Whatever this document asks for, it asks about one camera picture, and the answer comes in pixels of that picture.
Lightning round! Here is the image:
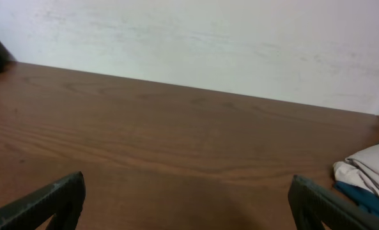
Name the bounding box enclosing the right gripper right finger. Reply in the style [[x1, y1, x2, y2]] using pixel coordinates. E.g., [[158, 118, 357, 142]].
[[288, 175, 379, 230]]

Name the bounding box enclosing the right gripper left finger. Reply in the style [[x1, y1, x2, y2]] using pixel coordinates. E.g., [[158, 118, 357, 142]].
[[0, 171, 86, 230]]

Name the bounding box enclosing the blue shirt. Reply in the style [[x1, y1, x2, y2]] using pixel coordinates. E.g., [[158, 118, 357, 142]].
[[334, 181, 379, 217]]

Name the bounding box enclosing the white shirt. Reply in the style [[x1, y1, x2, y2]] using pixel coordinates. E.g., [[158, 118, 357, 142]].
[[333, 144, 379, 198]]

